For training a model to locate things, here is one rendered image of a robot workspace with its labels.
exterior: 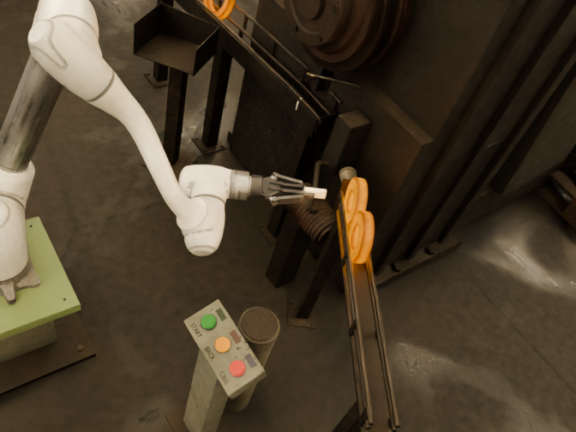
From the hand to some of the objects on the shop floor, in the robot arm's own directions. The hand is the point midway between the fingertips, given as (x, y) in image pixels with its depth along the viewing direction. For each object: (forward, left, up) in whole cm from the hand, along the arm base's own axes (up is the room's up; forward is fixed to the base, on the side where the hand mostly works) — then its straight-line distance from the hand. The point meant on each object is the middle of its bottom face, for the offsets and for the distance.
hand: (315, 193), depth 172 cm
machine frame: (+67, +48, -69) cm, 108 cm away
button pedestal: (-44, -28, -73) cm, 90 cm away
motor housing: (+13, +11, -71) cm, 73 cm away
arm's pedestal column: (-87, +30, -71) cm, 116 cm away
